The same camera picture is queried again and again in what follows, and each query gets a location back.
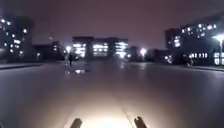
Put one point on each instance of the wide building with bright windows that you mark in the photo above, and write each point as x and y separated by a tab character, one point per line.
100	48

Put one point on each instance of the grey paved ground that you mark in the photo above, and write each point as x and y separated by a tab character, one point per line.
110	93

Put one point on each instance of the person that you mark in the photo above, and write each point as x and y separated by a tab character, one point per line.
70	59

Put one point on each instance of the robot's own part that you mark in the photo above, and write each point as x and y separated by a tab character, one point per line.
140	122
76	123

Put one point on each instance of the long building with lit windows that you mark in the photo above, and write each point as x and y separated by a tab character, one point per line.
196	45

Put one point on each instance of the dark verge strip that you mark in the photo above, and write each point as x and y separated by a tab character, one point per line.
16	65
208	68

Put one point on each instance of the tall building with lit windows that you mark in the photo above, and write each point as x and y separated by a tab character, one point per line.
15	40

